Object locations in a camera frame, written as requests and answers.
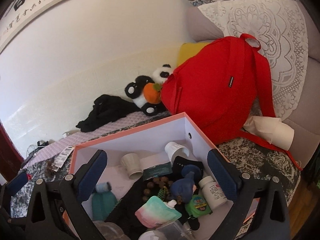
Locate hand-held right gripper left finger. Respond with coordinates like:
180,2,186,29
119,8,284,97
10,149,108,240

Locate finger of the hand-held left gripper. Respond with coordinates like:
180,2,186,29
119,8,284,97
0,172,29,198

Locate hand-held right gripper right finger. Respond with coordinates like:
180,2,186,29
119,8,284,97
207,148,290,240

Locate pink cardboard box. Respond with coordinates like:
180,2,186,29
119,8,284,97
62,112,261,240

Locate white plastic bottle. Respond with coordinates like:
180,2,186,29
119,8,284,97
199,176,228,210

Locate teal glasses case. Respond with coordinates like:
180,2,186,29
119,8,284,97
92,182,118,222

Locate black knit glove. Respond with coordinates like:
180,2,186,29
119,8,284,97
105,179,200,232
172,156,204,178

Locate white ribbed threaded cap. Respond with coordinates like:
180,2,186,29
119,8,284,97
121,153,143,180

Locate blue toy dumbbell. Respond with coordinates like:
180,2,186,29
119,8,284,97
170,164,203,203

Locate green tape measure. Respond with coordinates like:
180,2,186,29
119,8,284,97
185,194,213,217

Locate white ribbed flared cup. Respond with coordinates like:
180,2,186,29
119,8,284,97
164,141,190,163

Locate brown bead bracelet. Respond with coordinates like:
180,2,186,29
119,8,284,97
143,176,182,203

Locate dark green card packet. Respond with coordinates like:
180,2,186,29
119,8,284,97
142,162,173,181

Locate green pink spout pouch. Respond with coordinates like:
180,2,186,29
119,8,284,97
134,195,182,228

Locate grey black printed blanket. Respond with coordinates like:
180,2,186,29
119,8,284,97
10,127,302,240

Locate dark red wooden door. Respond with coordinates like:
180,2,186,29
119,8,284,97
0,120,25,180

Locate white paper packet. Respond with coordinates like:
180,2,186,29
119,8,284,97
55,146,76,168

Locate brown hair clump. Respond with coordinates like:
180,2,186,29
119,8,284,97
45,160,60,173

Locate purple quilted mattress pad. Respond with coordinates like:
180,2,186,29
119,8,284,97
24,111,167,170

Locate white crumpled tissue paper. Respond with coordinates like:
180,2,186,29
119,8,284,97
242,116,295,151

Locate black cloth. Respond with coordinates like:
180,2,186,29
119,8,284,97
76,94,142,133

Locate red backpack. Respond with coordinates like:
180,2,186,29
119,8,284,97
161,33,303,172

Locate panda plush toy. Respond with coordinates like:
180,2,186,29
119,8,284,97
124,64,173,117

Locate yellow pillow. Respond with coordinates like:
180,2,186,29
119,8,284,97
176,42,212,68

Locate white lace cover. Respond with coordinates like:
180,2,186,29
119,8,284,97
197,0,308,117

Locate white cables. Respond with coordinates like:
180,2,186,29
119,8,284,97
25,140,49,155

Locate calligraphy wall scroll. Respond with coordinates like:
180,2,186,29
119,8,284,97
0,0,203,53

